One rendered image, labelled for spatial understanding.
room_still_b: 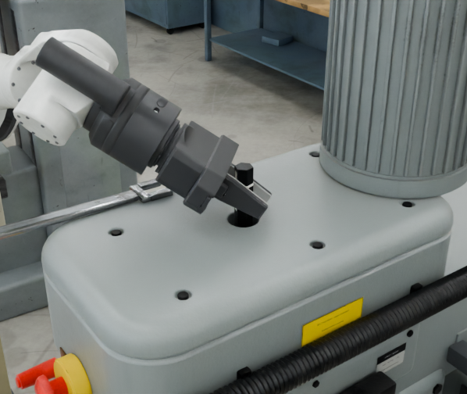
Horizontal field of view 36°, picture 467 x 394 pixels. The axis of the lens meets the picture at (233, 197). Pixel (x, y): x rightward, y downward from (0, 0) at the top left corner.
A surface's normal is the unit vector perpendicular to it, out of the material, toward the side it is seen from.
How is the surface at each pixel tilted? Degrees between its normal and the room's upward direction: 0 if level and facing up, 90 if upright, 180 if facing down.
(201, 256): 0
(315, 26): 90
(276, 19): 90
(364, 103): 90
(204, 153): 30
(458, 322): 90
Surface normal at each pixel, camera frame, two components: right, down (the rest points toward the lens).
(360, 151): -0.65, 0.36
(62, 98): 0.25, -0.20
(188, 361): 0.49, 0.42
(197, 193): -0.18, 0.48
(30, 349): 0.00, -0.88
